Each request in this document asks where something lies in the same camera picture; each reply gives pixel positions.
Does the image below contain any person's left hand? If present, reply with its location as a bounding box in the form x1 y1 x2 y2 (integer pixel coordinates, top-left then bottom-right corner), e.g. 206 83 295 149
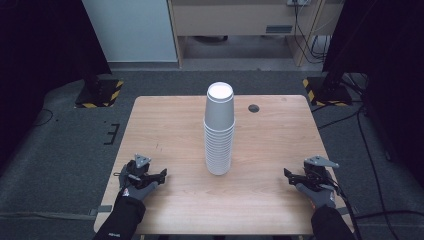
118 162 160 202

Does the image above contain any long black floor cable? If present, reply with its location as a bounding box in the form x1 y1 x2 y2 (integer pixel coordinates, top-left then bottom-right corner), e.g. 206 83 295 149
355 106 401 240

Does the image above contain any thin black floor cable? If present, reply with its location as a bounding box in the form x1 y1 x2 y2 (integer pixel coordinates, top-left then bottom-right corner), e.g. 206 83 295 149
32 107 55 128

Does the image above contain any bundle of hanging black cables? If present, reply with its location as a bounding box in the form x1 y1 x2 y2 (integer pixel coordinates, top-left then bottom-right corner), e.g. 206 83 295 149
292 0 332 65

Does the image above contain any black curtain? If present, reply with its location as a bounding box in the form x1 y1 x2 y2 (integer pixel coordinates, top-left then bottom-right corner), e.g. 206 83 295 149
322 0 424 188
0 0 113 168

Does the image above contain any striped black stand base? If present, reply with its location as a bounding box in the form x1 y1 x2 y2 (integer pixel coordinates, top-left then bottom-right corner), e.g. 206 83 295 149
302 75 354 108
74 77 125 110

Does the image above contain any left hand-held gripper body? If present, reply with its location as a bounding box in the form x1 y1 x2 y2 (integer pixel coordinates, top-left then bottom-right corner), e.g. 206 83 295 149
125 153 158 188

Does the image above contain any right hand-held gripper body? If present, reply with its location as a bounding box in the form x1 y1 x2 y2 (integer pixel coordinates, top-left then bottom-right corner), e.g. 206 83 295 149
301 155 341 193

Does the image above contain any person's right hand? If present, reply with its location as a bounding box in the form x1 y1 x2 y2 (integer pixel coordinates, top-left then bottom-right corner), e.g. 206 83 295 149
294 182 337 211

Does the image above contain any light wooden desk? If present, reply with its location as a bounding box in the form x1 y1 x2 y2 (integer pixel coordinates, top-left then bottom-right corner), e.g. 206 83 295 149
167 0 345 69

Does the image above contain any stack of white paper cups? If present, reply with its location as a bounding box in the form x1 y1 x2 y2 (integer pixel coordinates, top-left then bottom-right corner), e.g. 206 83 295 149
203 81 236 177

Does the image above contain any white cabinet panel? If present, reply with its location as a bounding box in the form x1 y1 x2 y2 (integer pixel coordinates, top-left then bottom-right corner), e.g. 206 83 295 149
81 0 178 64

